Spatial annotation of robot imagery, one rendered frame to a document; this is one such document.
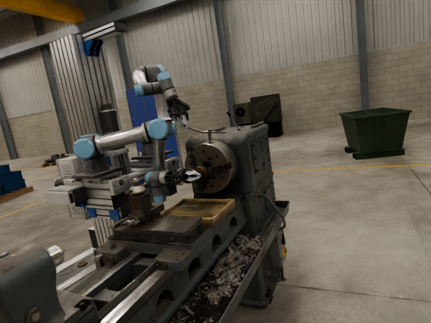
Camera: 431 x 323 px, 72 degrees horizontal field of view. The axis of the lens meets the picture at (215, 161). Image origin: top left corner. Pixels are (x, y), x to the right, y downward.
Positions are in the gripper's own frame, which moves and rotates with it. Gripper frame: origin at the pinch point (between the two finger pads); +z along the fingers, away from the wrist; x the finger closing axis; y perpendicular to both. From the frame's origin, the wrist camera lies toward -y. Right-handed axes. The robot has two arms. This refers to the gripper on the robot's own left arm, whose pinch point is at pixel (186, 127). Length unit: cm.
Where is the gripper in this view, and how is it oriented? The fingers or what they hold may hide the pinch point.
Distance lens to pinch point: 183.0
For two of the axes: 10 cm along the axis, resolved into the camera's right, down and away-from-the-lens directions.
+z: 3.8, 9.2, 0.5
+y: -4.3, 2.2, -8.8
